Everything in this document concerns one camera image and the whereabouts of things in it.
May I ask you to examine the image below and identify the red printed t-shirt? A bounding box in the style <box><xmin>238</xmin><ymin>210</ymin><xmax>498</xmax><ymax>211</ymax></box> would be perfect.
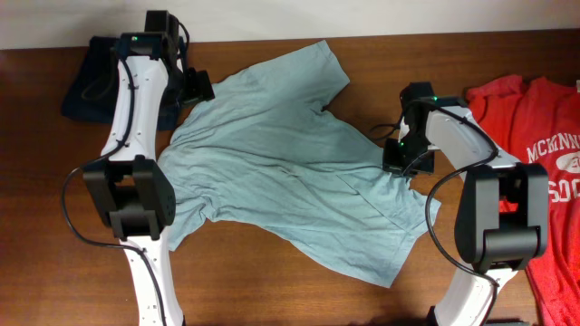
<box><xmin>466</xmin><ymin>75</ymin><xmax>579</xmax><ymax>325</ymax></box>

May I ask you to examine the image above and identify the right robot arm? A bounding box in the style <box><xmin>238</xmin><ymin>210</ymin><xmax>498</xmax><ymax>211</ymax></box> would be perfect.
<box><xmin>382</xmin><ymin>81</ymin><xmax>548</xmax><ymax>326</ymax></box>

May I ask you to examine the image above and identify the light grey-green t-shirt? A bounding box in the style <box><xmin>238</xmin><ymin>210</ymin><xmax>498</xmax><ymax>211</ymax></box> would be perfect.
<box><xmin>159</xmin><ymin>42</ymin><xmax>440</xmax><ymax>287</ymax></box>

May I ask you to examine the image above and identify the folded navy blue garment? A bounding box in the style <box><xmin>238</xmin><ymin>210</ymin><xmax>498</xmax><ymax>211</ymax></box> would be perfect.
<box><xmin>61</xmin><ymin>36</ymin><xmax>185</xmax><ymax>131</ymax></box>

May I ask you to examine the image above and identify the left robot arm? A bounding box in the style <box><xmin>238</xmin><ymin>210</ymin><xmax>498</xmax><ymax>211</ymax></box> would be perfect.
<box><xmin>81</xmin><ymin>10</ymin><xmax>215</xmax><ymax>325</ymax></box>

